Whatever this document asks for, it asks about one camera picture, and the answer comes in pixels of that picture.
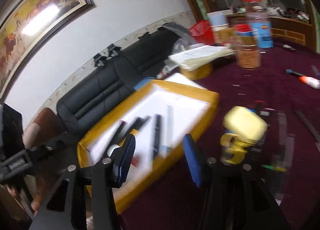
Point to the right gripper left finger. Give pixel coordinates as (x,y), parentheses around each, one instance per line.
(65,205)

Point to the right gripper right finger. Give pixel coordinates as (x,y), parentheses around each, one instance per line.
(231,197)

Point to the white pen blue grip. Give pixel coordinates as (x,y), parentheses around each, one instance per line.
(167,131)

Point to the black marker purple cap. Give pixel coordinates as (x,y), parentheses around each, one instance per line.
(157,136)

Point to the slim black pen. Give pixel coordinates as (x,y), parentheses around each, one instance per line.
(308,124)

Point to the person right hand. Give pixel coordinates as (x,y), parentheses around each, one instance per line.
(42,189)

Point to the pale yellow earbud case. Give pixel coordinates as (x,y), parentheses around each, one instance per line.
(246,124)

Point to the yellow cardboard box tray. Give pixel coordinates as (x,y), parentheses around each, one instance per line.
(194,110)

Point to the black leather sofa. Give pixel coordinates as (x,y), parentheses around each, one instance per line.
(82,107)

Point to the maroon velvet tablecloth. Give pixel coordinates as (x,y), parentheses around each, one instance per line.
(257,165)

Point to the black yellow pen on glue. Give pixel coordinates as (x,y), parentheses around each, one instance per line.
(294,73)

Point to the amber plastic jar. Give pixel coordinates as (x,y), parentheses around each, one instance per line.
(248,56)

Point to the white glue bottle orange cap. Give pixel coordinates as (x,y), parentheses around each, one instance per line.
(310,81)

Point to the stack of papers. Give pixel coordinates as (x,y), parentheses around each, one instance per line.
(194,58)

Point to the white lid jar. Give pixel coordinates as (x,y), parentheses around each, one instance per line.
(223,33)

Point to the framed horse painting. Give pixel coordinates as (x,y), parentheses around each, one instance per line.
(27,27)

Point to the red plastic basket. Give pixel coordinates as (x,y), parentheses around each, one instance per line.
(202,32)

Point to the blue label clear jar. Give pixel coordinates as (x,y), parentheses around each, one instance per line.
(261,25)

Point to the red lid clear jar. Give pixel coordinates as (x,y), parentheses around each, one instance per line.
(253,6)

